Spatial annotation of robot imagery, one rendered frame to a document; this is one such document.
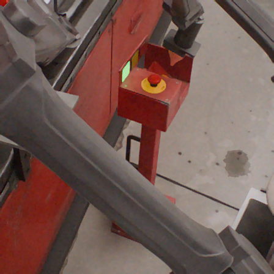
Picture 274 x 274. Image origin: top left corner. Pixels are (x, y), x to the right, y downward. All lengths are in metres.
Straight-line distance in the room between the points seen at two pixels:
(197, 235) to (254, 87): 2.30
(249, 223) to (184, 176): 1.40
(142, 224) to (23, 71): 0.19
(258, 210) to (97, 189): 0.53
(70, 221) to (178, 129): 0.73
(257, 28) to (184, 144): 1.59
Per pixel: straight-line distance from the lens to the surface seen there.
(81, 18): 1.65
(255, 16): 0.92
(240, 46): 3.09
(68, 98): 1.18
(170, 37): 1.53
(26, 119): 0.45
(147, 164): 1.83
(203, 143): 2.47
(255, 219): 0.95
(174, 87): 1.54
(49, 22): 0.82
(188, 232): 0.54
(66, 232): 2.08
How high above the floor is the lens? 1.80
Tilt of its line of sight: 47 degrees down
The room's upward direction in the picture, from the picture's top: 4 degrees clockwise
